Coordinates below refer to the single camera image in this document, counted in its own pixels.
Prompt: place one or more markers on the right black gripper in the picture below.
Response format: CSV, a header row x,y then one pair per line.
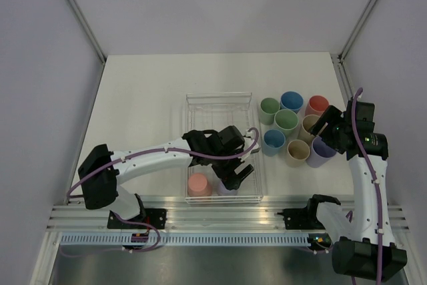
x,y
331,116

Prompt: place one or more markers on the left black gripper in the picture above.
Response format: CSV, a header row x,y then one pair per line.
x,y
230,179

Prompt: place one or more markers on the beige cup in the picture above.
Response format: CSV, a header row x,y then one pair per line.
x,y
304,132
297,153

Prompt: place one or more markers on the small purple cup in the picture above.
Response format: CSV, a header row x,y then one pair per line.
x,y
223,191

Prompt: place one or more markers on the pink cup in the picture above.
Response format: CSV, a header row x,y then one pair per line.
x,y
198,185
316,105

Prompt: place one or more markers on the large purple cup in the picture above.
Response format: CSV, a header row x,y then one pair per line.
x,y
320,153

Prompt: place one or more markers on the pink cup front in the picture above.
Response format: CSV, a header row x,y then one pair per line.
x,y
198,185

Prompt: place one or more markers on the green cup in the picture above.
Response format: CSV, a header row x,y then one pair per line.
x,y
286,121
268,108

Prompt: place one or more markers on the light blue cup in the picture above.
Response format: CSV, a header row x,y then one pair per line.
x,y
272,142

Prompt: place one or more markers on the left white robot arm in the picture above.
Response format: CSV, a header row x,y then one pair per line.
x,y
103,171

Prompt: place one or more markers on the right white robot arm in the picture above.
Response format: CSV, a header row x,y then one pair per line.
x,y
364,245

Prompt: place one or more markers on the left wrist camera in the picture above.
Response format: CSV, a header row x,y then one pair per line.
x,y
251,144

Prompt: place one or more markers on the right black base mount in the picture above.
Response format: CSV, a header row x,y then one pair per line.
x,y
299,219

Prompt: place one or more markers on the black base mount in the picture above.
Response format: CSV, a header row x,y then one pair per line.
x,y
155,217
299,219

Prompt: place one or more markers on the clear wire dish rack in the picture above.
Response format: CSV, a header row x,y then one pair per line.
x,y
217,111

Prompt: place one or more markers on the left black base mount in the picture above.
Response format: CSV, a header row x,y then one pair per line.
x,y
155,217

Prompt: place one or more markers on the white slotted cable duct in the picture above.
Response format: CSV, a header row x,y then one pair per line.
x,y
183,239

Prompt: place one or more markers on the right aluminium frame post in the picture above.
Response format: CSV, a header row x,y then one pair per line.
x,y
357,29

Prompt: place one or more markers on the aluminium frame post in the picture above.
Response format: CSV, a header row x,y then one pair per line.
x,y
357,29
87,30

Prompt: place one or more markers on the aluminium front rail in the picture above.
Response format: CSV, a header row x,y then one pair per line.
x,y
182,216

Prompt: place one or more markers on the left aluminium frame post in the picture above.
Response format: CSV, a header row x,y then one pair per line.
x,y
87,30

